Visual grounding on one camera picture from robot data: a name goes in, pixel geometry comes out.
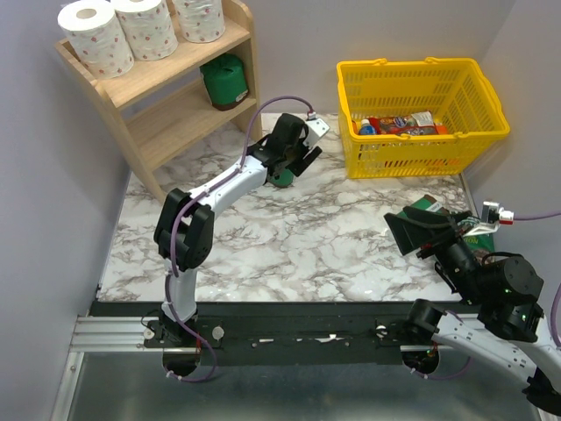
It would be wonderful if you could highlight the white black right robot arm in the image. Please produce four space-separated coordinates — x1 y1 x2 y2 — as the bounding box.
376 202 560 416

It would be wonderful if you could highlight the green chips bag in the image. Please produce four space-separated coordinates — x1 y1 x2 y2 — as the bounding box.
463 234 495 262

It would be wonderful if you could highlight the red snack packet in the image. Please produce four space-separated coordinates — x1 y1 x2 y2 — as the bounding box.
368 111 437 136

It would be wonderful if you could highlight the white floral toilet paper roll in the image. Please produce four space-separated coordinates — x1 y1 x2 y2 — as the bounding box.
173 0 225 43
57 1 134 79
110 0 178 61

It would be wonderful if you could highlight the aluminium rail extrusion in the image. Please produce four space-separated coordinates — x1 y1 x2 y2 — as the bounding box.
69 317 146 353

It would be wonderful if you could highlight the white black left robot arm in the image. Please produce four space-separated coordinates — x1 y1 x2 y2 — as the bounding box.
153 113 330 346

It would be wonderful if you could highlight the green brown paper roll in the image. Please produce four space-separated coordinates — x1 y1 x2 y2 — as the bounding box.
411 195 448 214
200 54 249 111

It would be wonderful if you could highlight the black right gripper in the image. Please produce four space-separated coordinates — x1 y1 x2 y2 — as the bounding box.
383 204 486 303

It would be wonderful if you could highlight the light wooden two-tier shelf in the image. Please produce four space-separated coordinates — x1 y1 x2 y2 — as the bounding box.
55 1 261 201

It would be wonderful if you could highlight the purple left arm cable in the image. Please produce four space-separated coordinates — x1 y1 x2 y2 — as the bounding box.
164 96 316 383

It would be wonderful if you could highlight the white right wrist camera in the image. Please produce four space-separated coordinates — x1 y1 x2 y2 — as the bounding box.
461 201 515 237

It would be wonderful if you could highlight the yellow plastic shopping basket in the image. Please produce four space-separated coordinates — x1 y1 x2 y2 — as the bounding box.
337 57 510 179

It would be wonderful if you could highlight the green toilet paper roll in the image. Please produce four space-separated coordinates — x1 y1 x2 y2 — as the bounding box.
267 169 295 189

